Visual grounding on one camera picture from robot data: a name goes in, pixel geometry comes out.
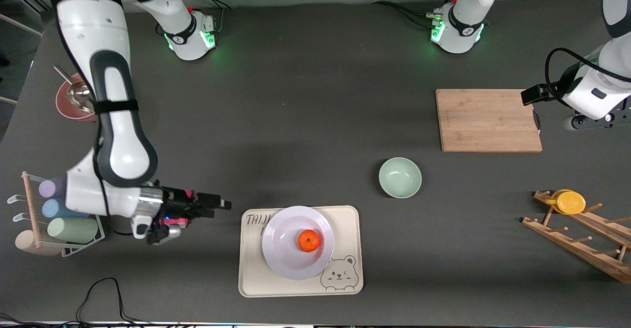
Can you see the beige cup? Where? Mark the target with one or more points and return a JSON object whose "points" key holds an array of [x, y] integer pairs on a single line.
{"points": [[24, 241]]}

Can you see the yellow cup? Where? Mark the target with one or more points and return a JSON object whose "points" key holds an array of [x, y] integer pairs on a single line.
{"points": [[571, 202]]}

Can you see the green bowl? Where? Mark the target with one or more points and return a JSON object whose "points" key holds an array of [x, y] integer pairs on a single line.
{"points": [[400, 178]]}

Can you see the pink folded cloth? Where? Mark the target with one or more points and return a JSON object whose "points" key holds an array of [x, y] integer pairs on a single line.
{"points": [[177, 221]]}

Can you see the white round plate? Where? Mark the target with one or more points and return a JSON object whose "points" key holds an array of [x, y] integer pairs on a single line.
{"points": [[286, 249]]}

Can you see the green cup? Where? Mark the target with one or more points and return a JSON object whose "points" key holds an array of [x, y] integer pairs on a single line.
{"points": [[74, 230]]}

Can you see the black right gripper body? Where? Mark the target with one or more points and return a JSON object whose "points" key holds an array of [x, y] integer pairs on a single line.
{"points": [[175, 197]]}

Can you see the orange fruit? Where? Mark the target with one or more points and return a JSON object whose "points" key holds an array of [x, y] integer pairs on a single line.
{"points": [[309, 241]]}

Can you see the pink bowl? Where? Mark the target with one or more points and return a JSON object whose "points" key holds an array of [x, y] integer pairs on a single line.
{"points": [[66, 106]]}

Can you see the metal ladle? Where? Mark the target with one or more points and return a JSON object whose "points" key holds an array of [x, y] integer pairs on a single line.
{"points": [[79, 93]]}

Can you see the wooden cutting board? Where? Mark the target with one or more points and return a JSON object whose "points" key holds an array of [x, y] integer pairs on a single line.
{"points": [[485, 121]]}

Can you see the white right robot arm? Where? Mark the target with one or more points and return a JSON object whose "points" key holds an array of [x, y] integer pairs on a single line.
{"points": [[113, 135]]}

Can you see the thin beige rod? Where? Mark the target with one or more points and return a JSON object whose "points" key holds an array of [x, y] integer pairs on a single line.
{"points": [[9, 100], [22, 25]]}

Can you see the wooden peg drying rack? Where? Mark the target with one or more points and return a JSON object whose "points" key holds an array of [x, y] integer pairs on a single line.
{"points": [[577, 241]]}

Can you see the beige bear print tray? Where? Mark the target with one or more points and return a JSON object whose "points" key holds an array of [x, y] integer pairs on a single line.
{"points": [[256, 278]]}

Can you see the purple cup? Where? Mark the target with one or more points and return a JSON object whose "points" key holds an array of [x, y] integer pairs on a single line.
{"points": [[52, 188]]}

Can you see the blue cup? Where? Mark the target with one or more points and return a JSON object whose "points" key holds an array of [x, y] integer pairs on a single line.
{"points": [[54, 208]]}

